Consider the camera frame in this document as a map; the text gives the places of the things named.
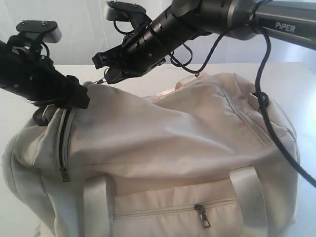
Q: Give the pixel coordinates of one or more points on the beige duffel bag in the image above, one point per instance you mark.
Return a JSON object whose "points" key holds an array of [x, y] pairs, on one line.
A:
{"points": [[194, 161]]}

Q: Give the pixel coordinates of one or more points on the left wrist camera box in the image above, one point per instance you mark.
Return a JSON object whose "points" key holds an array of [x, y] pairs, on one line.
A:
{"points": [[38, 31]]}

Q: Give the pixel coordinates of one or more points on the white backdrop curtain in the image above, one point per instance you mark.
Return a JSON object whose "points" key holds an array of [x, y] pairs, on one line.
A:
{"points": [[85, 31]]}

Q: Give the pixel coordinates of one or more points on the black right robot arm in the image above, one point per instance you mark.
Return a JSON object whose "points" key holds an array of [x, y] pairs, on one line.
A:
{"points": [[293, 22]]}

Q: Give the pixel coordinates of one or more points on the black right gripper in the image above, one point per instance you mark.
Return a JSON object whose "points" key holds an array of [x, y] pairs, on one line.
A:
{"points": [[149, 47]]}

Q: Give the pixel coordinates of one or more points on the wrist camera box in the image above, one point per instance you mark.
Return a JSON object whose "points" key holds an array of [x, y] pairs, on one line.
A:
{"points": [[124, 12], [38, 31]]}

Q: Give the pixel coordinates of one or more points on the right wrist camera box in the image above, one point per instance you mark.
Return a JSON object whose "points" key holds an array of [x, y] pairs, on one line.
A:
{"points": [[124, 12]]}

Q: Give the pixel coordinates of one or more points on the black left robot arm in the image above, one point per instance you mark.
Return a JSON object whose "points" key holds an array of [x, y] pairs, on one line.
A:
{"points": [[7, 52]]}

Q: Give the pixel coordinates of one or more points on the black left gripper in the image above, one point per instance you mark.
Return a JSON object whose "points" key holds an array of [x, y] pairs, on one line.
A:
{"points": [[42, 84]]}

